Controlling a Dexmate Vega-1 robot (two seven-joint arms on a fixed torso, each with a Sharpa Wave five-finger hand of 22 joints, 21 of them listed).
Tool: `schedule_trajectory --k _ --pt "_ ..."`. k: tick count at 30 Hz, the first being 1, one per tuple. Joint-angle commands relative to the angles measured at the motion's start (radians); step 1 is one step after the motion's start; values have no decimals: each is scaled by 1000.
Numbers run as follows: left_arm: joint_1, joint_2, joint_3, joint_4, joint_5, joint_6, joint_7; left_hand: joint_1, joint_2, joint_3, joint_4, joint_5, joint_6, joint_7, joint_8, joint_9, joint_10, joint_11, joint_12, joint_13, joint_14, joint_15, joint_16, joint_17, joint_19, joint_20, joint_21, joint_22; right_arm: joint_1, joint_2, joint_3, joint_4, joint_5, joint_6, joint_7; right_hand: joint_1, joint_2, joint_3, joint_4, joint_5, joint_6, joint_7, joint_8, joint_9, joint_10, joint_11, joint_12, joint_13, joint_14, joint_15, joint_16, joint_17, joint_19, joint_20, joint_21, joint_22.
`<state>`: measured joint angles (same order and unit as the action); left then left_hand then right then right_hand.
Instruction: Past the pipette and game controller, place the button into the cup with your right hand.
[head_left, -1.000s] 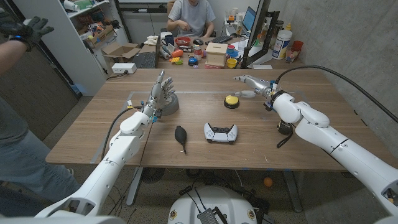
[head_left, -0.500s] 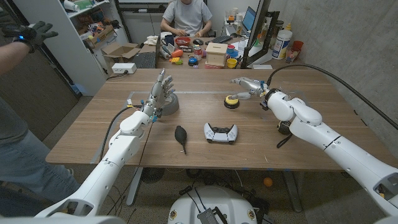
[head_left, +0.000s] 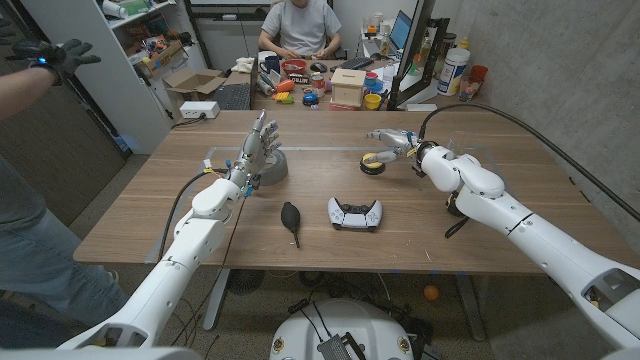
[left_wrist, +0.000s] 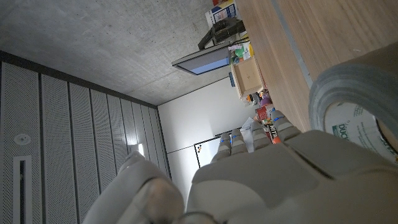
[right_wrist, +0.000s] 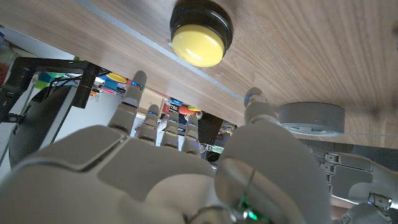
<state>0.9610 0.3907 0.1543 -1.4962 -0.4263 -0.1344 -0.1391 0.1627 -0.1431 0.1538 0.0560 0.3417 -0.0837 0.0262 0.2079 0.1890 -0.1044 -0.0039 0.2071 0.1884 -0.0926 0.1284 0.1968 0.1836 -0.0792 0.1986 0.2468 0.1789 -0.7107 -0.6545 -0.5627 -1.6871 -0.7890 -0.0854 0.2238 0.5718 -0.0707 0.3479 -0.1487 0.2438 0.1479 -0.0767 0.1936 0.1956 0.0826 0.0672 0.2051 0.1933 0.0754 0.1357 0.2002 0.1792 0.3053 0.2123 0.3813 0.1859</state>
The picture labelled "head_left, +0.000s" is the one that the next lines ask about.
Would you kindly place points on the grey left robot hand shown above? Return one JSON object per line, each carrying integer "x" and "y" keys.
{"x": 254, "y": 150}

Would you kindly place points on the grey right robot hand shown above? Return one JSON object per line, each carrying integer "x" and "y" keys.
{"x": 397, "y": 140}

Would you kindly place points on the black gloved operator hand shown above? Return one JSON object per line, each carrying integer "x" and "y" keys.
{"x": 55, "y": 57}

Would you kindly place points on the yellow button with black base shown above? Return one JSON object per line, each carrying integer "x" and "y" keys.
{"x": 371, "y": 166}

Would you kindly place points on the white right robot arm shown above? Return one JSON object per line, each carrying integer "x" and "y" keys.
{"x": 525, "y": 225}

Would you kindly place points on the bare operator forearm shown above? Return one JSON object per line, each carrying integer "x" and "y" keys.
{"x": 22, "y": 92}

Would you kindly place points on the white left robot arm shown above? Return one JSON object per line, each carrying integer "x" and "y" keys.
{"x": 185, "y": 250}

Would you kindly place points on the blue cup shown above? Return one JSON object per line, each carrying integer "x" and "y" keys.
{"x": 371, "y": 79}

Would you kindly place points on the black pipette bulb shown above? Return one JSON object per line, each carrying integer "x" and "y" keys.
{"x": 290, "y": 215}

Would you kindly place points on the clear plastic cup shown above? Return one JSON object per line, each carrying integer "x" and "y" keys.
{"x": 472, "y": 145}

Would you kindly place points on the white game controller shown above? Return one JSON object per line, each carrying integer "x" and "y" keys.
{"x": 355, "y": 217}

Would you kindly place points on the grey bowl with label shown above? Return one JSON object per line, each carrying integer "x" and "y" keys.
{"x": 276, "y": 170}

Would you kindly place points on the grey tape strip on table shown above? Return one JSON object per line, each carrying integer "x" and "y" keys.
{"x": 310, "y": 148}

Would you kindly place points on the black keyboard with dark keys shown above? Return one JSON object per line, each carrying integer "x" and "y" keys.
{"x": 234, "y": 97}

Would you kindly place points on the white shelf unit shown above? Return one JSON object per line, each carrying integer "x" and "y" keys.
{"x": 115, "y": 85}

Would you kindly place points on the white power strip box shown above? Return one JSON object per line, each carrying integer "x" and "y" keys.
{"x": 199, "y": 109}

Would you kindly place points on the orange toy carrot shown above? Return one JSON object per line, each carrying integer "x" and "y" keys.
{"x": 286, "y": 85}

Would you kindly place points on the small wooden box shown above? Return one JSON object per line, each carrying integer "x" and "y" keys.
{"x": 347, "y": 85}

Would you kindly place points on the blue round disc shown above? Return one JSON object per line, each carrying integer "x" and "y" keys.
{"x": 310, "y": 99}

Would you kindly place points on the white folded cloth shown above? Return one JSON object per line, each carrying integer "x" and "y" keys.
{"x": 244, "y": 65}

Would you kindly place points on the black desk keyboard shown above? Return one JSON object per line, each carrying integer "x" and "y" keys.
{"x": 357, "y": 63}

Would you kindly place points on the clear glass with small items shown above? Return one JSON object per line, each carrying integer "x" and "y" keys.
{"x": 469, "y": 90}

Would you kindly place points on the white canister with blue label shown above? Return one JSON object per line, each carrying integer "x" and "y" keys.
{"x": 453, "y": 72}

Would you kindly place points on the dark blue mug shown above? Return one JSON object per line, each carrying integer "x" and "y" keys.
{"x": 272, "y": 64}

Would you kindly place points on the open cardboard box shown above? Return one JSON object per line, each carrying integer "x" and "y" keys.
{"x": 192, "y": 82}

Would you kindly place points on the red bowl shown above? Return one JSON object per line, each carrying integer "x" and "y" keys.
{"x": 294, "y": 66}

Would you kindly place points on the printed tin can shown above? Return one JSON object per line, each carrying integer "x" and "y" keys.
{"x": 318, "y": 81}

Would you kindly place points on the black computer mouse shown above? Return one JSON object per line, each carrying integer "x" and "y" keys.
{"x": 318, "y": 67}

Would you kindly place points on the black monitor with stand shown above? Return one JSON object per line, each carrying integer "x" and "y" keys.
{"x": 417, "y": 35}

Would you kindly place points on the cardboard box with items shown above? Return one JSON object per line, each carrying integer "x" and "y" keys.
{"x": 162, "y": 59}

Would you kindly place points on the open laptop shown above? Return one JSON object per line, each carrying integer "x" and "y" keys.
{"x": 401, "y": 30}

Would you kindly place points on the black floor fan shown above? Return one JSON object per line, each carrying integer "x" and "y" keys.
{"x": 246, "y": 281}

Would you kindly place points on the seated person in grey shirt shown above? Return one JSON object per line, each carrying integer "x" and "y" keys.
{"x": 301, "y": 27}

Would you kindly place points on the grey table leg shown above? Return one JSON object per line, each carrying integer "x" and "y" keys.
{"x": 471, "y": 305}
{"x": 216, "y": 300}

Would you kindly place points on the orange ball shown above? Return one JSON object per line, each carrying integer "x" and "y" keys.
{"x": 431, "y": 292}

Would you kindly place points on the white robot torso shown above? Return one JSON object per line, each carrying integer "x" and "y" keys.
{"x": 345, "y": 325}

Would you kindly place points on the standing operator in jeans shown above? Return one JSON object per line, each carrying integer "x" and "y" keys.
{"x": 45, "y": 250}

